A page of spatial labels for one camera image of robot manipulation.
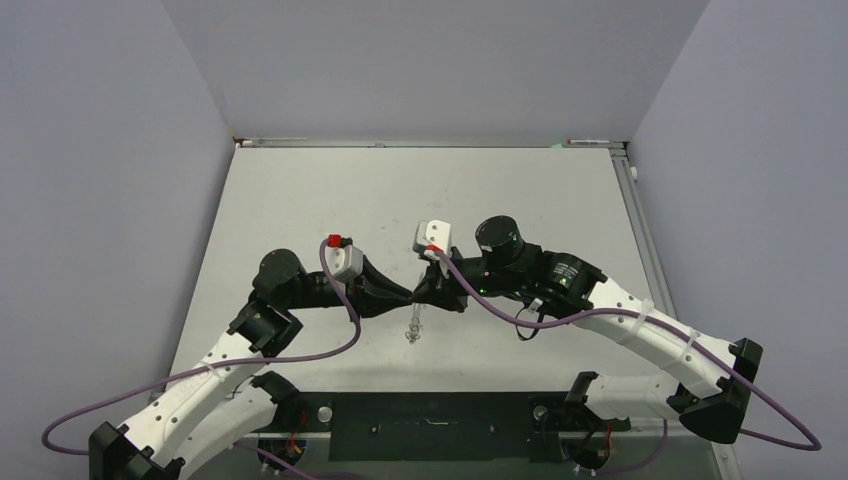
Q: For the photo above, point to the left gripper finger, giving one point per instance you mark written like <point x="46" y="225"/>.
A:
<point x="374" y="306"/>
<point x="382" y="282"/>

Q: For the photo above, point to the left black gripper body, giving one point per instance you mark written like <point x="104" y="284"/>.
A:
<point x="354" y="294"/>

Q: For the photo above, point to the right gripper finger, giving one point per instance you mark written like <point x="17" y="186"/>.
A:
<point x="446" y="303"/>
<point x="429" y="289"/>

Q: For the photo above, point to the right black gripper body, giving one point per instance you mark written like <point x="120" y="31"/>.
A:
<point x="485" y="278"/>

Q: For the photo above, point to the large silver keyring with keys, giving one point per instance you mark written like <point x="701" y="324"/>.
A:
<point x="413" y="333"/>

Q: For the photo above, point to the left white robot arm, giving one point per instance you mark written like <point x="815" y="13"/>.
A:
<point x="231" y="392"/>

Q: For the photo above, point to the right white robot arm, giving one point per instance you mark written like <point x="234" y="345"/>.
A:
<point x="703" y="382"/>

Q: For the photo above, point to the red white marker pen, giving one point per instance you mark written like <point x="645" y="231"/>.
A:
<point x="589" y="142"/>

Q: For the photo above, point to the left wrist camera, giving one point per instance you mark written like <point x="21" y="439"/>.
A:
<point x="345" y="261"/>

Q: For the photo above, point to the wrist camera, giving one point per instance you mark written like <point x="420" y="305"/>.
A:
<point x="345" y="261"/>
<point x="430" y="236"/>

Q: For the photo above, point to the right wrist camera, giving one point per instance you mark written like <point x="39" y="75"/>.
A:
<point x="430" y="236"/>

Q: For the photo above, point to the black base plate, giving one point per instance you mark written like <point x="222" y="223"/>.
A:
<point x="470" y="426"/>

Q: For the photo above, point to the aluminium frame rail back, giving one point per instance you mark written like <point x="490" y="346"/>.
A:
<point x="318" y="143"/>

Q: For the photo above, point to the aluminium frame rail right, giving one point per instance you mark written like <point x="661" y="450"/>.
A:
<point x="657" y="283"/>

